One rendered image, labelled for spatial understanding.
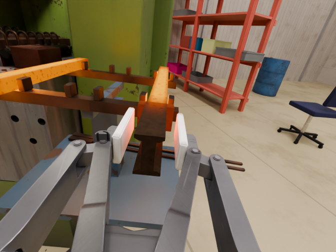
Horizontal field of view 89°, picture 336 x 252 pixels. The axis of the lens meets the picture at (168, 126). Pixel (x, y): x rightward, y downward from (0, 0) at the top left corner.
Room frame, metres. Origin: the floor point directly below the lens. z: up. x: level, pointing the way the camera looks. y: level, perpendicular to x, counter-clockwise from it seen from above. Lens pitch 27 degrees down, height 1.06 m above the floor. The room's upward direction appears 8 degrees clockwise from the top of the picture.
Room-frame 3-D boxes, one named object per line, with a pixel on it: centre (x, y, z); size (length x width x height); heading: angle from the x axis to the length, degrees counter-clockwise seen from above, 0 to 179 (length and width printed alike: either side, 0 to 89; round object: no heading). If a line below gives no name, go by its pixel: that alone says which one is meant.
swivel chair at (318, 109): (2.23, -1.92, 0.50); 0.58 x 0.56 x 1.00; 30
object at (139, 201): (0.37, 0.15, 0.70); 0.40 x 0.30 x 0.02; 92
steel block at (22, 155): (0.75, 0.60, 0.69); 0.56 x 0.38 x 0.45; 3
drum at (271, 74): (4.84, -2.53, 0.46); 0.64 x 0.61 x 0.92; 27
